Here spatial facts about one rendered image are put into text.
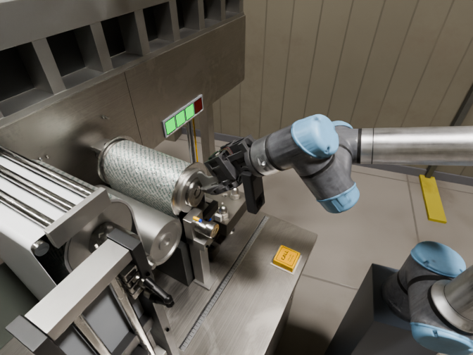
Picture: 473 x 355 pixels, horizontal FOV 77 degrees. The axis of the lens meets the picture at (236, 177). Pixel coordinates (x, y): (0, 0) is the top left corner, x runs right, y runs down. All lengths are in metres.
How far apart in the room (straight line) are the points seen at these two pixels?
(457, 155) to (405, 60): 2.00
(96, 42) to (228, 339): 0.86
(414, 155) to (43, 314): 0.64
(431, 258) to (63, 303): 0.80
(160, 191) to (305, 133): 0.40
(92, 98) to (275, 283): 0.76
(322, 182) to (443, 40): 2.17
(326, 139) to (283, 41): 2.13
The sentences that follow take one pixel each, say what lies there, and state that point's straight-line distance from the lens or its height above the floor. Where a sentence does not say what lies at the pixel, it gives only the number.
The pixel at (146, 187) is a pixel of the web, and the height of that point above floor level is 1.27.
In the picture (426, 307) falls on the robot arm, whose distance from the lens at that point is 0.85.
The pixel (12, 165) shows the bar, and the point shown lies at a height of 1.44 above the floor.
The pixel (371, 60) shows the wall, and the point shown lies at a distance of 2.61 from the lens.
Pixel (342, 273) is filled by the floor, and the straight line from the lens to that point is 2.19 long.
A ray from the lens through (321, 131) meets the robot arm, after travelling 0.50.
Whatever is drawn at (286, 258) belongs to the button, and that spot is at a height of 0.92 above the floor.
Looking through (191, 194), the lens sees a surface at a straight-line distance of 0.74.
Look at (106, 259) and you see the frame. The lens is 0.44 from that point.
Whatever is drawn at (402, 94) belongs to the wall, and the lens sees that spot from 2.74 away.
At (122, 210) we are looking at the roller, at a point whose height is 1.36.
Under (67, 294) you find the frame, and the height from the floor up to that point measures 1.44.
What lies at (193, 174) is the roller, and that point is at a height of 1.30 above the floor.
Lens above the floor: 1.78
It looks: 41 degrees down
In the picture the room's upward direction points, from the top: straight up
